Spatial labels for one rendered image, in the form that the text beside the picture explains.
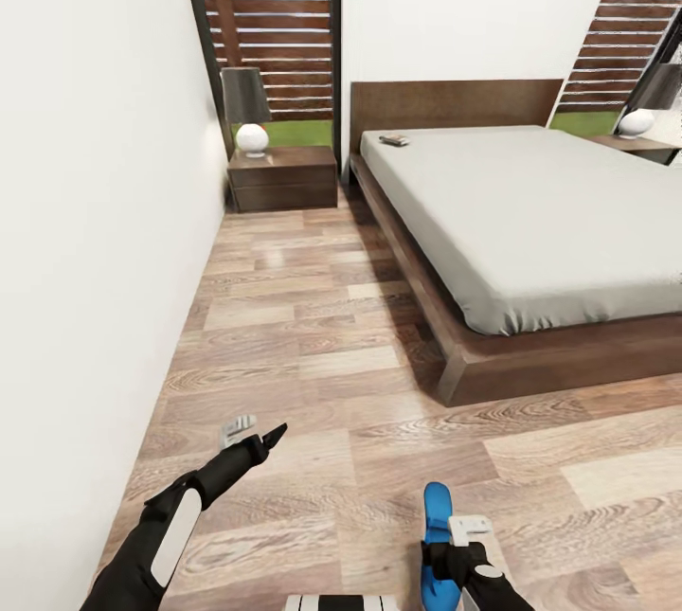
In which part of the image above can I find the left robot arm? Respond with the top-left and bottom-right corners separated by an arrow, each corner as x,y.
80,414 -> 287,611

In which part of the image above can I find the sandal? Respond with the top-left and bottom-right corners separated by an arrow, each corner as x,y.
421,481 -> 462,611

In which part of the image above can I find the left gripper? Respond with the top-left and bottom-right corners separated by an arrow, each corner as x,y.
210,424 -> 287,491

